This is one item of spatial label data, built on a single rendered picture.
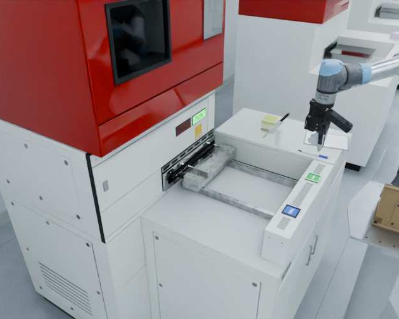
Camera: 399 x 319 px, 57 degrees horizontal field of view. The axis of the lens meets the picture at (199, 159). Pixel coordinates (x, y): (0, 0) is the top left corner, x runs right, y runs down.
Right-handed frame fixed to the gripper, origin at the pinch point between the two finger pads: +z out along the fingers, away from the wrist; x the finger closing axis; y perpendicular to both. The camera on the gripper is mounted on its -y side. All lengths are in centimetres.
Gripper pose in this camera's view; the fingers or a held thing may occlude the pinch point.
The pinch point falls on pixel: (320, 149)
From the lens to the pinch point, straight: 156.8
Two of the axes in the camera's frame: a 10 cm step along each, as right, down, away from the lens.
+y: -8.4, -2.8, 4.6
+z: 0.0, 8.5, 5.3
